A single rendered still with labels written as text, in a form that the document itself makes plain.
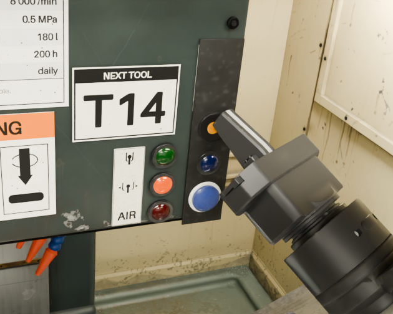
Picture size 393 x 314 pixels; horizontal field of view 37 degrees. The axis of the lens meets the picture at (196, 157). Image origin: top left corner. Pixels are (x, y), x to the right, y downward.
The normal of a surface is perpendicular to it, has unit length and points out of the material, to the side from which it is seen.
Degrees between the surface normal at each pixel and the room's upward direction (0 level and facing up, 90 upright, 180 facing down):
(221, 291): 0
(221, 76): 90
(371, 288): 58
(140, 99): 90
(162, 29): 90
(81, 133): 90
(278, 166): 30
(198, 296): 0
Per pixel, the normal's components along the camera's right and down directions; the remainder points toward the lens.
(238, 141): -0.62, 0.30
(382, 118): -0.93, 0.09
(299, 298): -0.29, -0.77
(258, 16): 0.37, 0.45
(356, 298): -0.43, 0.11
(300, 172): 0.47, -0.60
